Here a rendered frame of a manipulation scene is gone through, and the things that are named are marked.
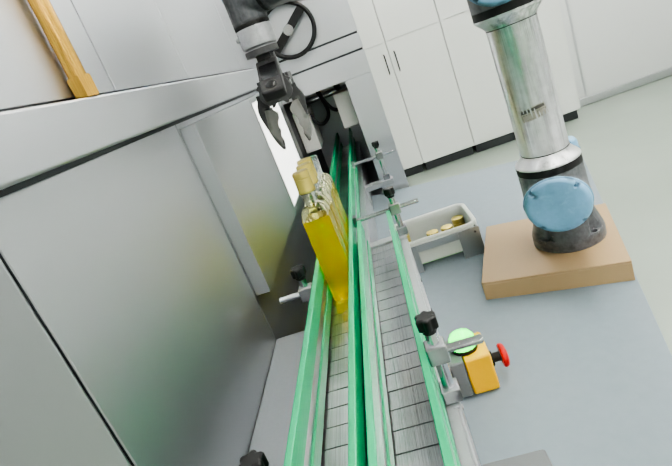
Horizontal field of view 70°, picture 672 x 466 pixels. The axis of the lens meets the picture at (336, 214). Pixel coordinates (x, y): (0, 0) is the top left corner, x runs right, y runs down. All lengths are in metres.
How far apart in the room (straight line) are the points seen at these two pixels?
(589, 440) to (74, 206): 0.71
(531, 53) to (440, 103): 3.94
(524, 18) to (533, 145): 0.21
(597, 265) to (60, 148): 0.93
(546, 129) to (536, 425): 0.48
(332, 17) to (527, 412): 1.55
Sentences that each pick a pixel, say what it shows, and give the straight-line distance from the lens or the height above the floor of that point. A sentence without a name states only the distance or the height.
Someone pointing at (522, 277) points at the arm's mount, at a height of 0.79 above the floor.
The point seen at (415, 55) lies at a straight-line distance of 4.76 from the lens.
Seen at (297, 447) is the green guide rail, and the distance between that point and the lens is 0.61.
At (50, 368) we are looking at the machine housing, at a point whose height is 1.18.
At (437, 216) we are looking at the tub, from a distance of 1.42.
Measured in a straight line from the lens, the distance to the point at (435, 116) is 4.83.
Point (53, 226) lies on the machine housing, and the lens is 0.53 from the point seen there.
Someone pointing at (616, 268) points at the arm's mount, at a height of 0.78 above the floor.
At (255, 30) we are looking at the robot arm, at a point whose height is 1.44.
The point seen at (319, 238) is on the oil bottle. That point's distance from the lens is 0.96.
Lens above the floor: 1.34
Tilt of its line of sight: 17 degrees down
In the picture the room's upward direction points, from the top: 21 degrees counter-clockwise
